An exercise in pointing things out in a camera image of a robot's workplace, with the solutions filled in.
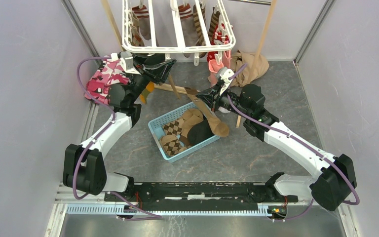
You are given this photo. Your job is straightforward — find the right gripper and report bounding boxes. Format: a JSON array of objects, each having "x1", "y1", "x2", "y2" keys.
[{"x1": 195, "y1": 81, "x2": 251, "y2": 119}]

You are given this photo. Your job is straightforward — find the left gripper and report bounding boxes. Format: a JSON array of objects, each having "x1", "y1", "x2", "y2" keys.
[{"x1": 127, "y1": 52, "x2": 177, "y2": 104}]

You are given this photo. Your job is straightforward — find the white plastic clip hanger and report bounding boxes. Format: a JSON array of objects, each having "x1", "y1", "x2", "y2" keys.
[{"x1": 121, "y1": 0, "x2": 236, "y2": 66}]

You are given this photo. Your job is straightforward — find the tan brown sock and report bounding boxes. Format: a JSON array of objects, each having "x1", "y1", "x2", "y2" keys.
[{"x1": 168, "y1": 75, "x2": 181, "y2": 99}]

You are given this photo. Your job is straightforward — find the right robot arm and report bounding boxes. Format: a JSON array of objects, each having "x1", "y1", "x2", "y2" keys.
[{"x1": 196, "y1": 83, "x2": 360, "y2": 211}]

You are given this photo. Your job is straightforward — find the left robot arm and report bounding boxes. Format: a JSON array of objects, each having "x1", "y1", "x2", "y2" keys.
[{"x1": 62, "y1": 51, "x2": 177, "y2": 201}]

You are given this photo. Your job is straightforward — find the green striped sock right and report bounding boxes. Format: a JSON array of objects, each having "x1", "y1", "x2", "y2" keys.
[{"x1": 140, "y1": 82, "x2": 154, "y2": 104}]

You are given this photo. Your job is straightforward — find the pink sock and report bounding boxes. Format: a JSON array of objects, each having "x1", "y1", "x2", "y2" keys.
[{"x1": 207, "y1": 50, "x2": 232, "y2": 114}]

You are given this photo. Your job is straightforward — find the black sock in basket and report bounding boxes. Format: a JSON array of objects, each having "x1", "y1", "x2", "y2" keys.
[{"x1": 187, "y1": 119, "x2": 214, "y2": 146}]

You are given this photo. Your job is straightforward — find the pink camouflage cloth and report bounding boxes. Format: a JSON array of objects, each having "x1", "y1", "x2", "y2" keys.
[{"x1": 85, "y1": 59, "x2": 129, "y2": 105}]

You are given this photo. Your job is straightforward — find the blue plastic basket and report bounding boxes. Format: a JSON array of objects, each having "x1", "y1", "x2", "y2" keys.
[{"x1": 148, "y1": 102, "x2": 220, "y2": 163}]

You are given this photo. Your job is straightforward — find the brown striped sock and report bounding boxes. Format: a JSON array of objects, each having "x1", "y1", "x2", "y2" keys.
[{"x1": 178, "y1": 3, "x2": 221, "y2": 47}]

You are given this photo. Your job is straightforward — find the beige cloth pile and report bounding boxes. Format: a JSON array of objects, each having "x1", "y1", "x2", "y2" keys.
[{"x1": 230, "y1": 51, "x2": 269, "y2": 87}]

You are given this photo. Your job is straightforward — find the argyle sock in basket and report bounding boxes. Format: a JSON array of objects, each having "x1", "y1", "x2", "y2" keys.
[{"x1": 160, "y1": 118, "x2": 191, "y2": 157}]

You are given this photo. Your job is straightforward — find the red snowflake sock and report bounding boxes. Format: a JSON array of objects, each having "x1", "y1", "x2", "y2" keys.
[{"x1": 207, "y1": 23, "x2": 229, "y2": 62}]

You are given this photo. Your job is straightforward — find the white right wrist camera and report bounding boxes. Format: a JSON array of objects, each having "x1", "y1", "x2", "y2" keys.
[{"x1": 216, "y1": 67, "x2": 235, "y2": 95}]

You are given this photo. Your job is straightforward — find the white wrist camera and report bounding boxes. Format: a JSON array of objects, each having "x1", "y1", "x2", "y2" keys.
[
  {"x1": 216, "y1": 67, "x2": 235, "y2": 95},
  {"x1": 108, "y1": 51, "x2": 141, "y2": 75}
]

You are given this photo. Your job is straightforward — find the wooden frame stand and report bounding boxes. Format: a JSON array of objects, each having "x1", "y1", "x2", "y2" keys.
[{"x1": 100, "y1": 0, "x2": 278, "y2": 129}]

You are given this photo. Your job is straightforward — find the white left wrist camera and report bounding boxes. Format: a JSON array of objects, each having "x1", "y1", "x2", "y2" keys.
[{"x1": 108, "y1": 51, "x2": 141, "y2": 75}]

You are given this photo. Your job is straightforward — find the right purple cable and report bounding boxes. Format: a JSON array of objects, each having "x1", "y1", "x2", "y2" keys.
[{"x1": 227, "y1": 63, "x2": 361, "y2": 222}]

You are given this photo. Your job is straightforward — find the purple cable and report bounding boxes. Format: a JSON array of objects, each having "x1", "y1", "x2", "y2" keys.
[
  {"x1": 227, "y1": 63, "x2": 361, "y2": 222},
  {"x1": 72, "y1": 56, "x2": 162, "y2": 221}
]

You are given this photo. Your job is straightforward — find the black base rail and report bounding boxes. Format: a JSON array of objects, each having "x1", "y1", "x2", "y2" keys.
[{"x1": 121, "y1": 182, "x2": 299, "y2": 211}]

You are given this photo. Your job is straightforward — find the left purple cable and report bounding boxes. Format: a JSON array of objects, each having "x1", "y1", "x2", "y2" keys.
[{"x1": 72, "y1": 56, "x2": 162, "y2": 221}]

